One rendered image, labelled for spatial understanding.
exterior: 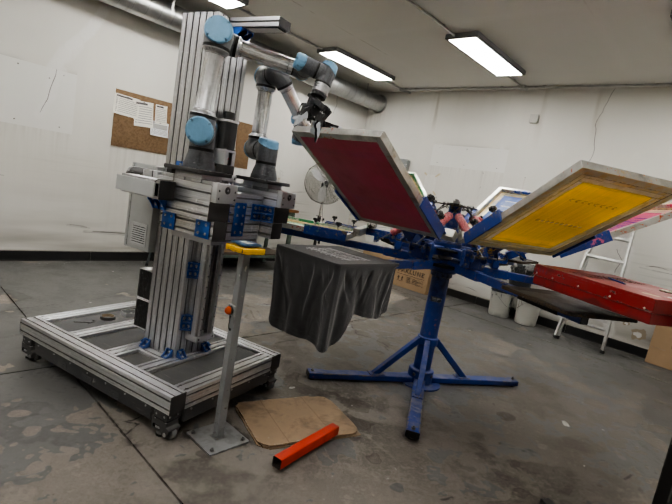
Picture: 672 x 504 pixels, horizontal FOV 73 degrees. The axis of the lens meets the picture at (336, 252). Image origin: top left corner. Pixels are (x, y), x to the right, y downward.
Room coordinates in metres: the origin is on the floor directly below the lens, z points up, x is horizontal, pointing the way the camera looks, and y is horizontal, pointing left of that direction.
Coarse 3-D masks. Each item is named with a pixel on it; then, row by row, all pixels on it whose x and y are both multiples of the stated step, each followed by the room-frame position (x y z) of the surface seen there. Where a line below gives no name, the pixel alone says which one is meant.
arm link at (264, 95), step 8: (256, 72) 2.69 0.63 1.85; (264, 72) 2.61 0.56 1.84; (256, 80) 2.69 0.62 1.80; (264, 80) 2.64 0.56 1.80; (256, 88) 2.69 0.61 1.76; (264, 88) 2.65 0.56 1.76; (272, 88) 2.67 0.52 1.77; (264, 96) 2.66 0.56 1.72; (256, 104) 2.68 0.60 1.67; (264, 104) 2.67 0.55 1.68; (256, 112) 2.67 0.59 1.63; (264, 112) 2.67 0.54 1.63; (256, 120) 2.67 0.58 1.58; (264, 120) 2.67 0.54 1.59; (256, 128) 2.66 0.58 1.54; (264, 128) 2.68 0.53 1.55; (248, 136) 2.68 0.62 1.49; (256, 136) 2.65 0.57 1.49; (264, 136) 2.67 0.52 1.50; (248, 144) 2.67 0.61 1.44; (248, 152) 2.67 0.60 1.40
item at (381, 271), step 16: (352, 272) 2.08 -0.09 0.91; (368, 272) 2.17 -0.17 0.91; (384, 272) 2.27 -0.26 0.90; (352, 288) 2.11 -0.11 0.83; (368, 288) 2.20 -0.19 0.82; (384, 288) 2.31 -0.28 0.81; (336, 304) 2.04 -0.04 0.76; (352, 304) 2.13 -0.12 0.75; (368, 304) 2.22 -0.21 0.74; (384, 304) 2.35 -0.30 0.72; (336, 320) 2.07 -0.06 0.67; (336, 336) 2.09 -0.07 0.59
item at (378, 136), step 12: (300, 132) 2.33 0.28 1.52; (324, 132) 2.22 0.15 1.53; (336, 132) 2.17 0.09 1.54; (348, 132) 2.12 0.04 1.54; (360, 132) 2.07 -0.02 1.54; (372, 132) 2.03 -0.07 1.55; (384, 132) 2.00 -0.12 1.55; (384, 144) 2.01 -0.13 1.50; (312, 156) 2.48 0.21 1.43; (396, 156) 2.09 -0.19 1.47; (396, 168) 2.12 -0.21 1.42; (408, 180) 2.19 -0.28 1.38; (408, 192) 2.25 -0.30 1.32; (348, 204) 2.76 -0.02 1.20; (420, 204) 2.29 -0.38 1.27; (360, 216) 2.82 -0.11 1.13; (408, 228) 2.59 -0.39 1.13
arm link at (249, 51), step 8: (240, 40) 2.14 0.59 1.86; (232, 48) 2.13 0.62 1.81; (240, 48) 2.14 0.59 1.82; (248, 48) 2.15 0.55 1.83; (256, 48) 2.16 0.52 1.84; (264, 48) 2.18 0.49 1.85; (232, 56) 2.17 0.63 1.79; (240, 56) 2.17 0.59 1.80; (248, 56) 2.16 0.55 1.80; (256, 56) 2.16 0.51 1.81; (264, 56) 2.17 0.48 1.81; (272, 56) 2.17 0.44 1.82; (280, 56) 2.19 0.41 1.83; (264, 64) 2.19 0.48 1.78; (272, 64) 2.18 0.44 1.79; (280, 64) 2.18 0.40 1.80; (288, 64) 2.19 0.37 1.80; (288, 72) 2.21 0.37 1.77; (296, 72) 2.20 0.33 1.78; (304, 80) 2.26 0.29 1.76
